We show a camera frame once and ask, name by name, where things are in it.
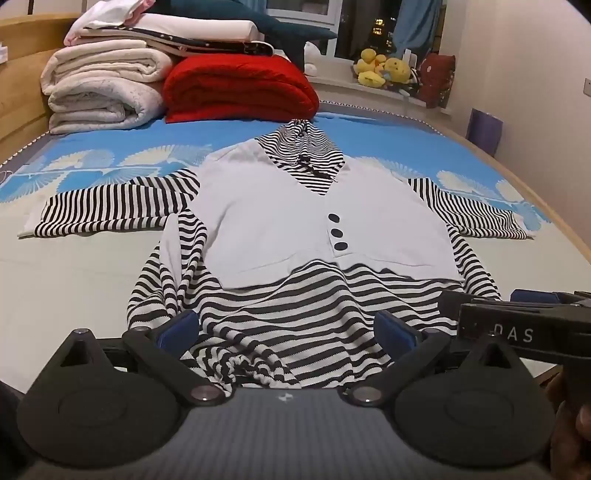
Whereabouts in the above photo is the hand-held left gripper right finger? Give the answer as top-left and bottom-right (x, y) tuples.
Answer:
(339, 310), (533, 408)

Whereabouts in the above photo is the blue printed bed sheet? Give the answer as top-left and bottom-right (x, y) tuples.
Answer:
(0, 99), (591, 402)

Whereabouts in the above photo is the white fluffy folded blanket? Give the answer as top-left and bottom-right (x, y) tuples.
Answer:
(41, 39), (171, 136)

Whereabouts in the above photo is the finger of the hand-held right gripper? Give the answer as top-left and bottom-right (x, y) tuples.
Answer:
(510, 288), (591, 307)
(438, 290), (509, 334)

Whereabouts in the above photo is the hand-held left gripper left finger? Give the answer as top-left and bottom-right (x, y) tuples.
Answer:
(51, 310), (223, 408)

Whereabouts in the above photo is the purple box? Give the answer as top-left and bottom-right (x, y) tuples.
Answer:
(465, 108), (504, 156)

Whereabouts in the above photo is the yellow duck plush toy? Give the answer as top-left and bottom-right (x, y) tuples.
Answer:
(355, 47), (389, 88)

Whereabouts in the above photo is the striped hooded top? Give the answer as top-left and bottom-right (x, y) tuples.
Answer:
(17, 117), (536, 389)

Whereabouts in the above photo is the red folded blanket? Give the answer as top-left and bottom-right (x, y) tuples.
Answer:
(163, 54), (320, 124)

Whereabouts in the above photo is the blue curtain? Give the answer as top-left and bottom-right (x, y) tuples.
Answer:
(396, 0), (445, 57)

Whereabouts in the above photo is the white folded sheet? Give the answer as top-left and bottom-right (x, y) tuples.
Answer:
(136, 13), (260, 48)

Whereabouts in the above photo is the small white plush toy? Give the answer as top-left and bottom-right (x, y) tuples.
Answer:
(302, 41), (323, 77)

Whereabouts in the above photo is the person's right hand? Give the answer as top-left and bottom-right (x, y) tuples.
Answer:
(547, 369), (591, 480)

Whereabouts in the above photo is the teal pillow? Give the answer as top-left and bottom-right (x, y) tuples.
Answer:
(157, 0), (339, 49)

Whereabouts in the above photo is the dark red plush cushion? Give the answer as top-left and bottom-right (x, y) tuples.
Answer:
(417, 52), (457, 110)

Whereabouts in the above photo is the pink and white folded cloth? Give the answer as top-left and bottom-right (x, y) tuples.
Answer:
(64, 0), (158, 46)

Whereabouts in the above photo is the yellow plush toy, blue patch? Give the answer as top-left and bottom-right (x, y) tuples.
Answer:
(382, 56), (413, 88)

